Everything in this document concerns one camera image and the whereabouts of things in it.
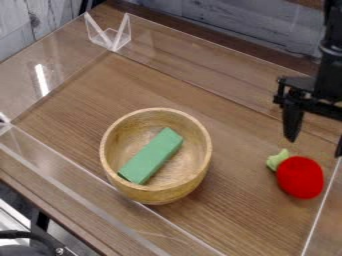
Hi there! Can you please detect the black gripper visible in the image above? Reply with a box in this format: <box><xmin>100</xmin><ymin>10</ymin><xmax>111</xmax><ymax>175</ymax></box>
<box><xmin>274</xmin><ymin>50</ymin><xmax>342</xmax><ymax>158</ymax></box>

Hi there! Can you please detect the red plush strawberry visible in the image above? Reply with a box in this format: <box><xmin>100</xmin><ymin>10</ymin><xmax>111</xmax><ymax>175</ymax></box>
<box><xmin>266</xmin><ymin>149</ymin><xmax>325</xmax><ymax>200</ymax></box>

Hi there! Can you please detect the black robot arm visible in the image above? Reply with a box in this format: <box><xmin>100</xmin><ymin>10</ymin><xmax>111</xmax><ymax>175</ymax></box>
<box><xmin>273</xmin><ymin>0</ymin><xmax>342</xmax><ymax>142</ymax></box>

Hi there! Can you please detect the green rectangular block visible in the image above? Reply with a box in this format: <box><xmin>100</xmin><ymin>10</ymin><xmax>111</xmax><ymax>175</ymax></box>
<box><xmin>118</xmin><ymin>128</ymin><xmax>183</xmax><ymax>185</ymax></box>

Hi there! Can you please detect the wooden bowl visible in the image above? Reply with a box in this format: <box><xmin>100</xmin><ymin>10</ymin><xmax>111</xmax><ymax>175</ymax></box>
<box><xmin>99</xmin><ymin>108</ymin><xmax>212</xmax><ymax>205</ymax></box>

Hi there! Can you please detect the clear acrylic corner bracket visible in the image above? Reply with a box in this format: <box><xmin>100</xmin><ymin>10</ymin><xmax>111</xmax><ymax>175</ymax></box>
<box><xmin>84</xmin><ymin>12</ymin><xmax>131</xmax><ymax>52</ymax></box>

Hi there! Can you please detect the clear acrylic tray wall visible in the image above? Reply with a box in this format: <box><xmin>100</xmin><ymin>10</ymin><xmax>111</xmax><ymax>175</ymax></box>
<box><xmin>0</xmin><ymin>120</ymin><xmax>222</xmax><ymax>256</ymax></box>

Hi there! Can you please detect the black table frame bracket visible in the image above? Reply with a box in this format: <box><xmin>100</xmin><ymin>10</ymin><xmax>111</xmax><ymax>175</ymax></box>
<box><xmin>29</xmin><ymin>208</ymin><xmax>104</xmax><ymax>256</ymax></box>

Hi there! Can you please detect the black cable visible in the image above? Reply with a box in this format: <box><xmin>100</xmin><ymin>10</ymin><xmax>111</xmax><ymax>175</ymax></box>
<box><xmin>0</xmin><ymin>229</ymin><xmax>51</xmax><ymax>256</ymax></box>

